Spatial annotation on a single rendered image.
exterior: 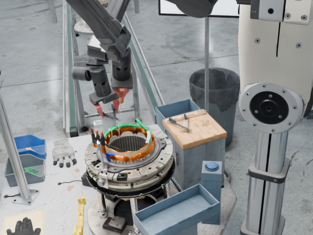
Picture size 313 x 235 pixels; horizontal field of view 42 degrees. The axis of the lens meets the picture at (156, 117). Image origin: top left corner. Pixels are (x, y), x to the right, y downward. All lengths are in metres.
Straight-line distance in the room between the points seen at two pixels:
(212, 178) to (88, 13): 0.74
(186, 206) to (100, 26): 0.63
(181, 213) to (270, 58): 0.60
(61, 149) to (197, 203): 0.91
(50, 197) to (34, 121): 2.17
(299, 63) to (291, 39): 0.06
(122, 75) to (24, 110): 2.98
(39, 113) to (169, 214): 2.89
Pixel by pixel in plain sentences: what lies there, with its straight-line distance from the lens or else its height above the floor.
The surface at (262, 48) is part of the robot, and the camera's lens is 0.97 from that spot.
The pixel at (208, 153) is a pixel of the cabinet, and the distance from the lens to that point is 1.64.
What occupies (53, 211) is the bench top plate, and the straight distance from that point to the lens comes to 1.78.
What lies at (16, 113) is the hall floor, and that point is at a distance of 4.18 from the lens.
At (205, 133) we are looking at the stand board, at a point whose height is 1.06.
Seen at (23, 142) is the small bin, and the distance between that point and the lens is 2.17.
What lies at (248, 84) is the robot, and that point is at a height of 1.49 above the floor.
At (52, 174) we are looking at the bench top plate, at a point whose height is 0.78.
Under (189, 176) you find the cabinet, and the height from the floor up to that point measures 0.90.
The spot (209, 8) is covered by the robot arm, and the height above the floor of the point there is 1.73.
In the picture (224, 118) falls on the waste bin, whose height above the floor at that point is 0.30.
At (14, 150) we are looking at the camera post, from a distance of 1.73.
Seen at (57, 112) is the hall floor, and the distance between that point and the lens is 4.03.
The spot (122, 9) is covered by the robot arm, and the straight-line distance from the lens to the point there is 1.44.
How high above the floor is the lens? 1.98
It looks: 32 degrees down
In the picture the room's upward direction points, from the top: 4 degrees counter-clockwise
